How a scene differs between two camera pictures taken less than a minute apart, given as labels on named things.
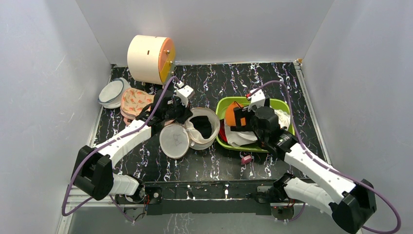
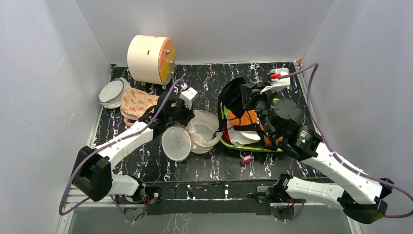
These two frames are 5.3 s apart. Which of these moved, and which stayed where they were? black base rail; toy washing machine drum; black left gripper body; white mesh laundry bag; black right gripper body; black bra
Moved: black bra; black right gripper body
Stayed: black base rail; black left gripper body; toy washing machine drum; white mesh laundry bag
